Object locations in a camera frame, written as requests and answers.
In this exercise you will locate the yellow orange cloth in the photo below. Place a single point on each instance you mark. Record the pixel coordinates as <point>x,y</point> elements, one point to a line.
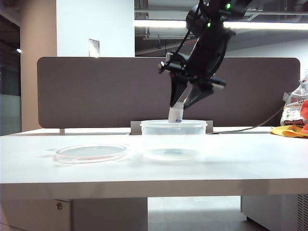
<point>286,132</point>

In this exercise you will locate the red ceiling sign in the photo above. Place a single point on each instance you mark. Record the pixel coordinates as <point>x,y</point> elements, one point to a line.
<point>191,43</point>

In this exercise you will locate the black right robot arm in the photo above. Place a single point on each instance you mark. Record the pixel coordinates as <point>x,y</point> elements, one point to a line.
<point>211,36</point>

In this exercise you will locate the red orange plastic bag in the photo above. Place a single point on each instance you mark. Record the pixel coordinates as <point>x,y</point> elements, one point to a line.
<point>305,115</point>

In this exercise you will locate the metal wall plate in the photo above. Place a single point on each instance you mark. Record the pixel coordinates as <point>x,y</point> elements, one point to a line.
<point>93,48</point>

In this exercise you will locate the brown desk divider panel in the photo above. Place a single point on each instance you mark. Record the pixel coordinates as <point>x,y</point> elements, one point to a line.
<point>96,96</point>

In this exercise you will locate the white printed snack bag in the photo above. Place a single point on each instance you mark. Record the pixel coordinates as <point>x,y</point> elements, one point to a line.
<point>292,108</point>

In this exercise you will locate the white cabinet with vent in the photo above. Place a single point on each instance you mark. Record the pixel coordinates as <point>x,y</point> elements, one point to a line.
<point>276,211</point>

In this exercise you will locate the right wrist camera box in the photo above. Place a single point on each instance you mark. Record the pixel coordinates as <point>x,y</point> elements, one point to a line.
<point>169,56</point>

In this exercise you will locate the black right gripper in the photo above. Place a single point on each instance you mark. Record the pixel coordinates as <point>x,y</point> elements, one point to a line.
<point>199,72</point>

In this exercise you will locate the round clear plastic box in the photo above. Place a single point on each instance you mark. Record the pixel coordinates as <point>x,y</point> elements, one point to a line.
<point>192,127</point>

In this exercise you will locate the small white medicine bottle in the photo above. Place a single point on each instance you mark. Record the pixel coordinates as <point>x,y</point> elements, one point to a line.
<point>175,113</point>

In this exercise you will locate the clear round clip lid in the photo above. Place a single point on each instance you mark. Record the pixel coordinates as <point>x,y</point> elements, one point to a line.
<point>91,152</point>

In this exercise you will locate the grey divider bracket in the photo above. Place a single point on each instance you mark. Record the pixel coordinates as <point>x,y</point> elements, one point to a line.
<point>62,131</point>

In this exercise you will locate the long ceiling light strip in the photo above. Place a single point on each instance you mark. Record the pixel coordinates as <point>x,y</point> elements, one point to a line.
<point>156,23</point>

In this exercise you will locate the white drawer cabinet with lock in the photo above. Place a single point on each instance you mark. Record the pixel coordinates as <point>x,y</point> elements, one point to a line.
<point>96,214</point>

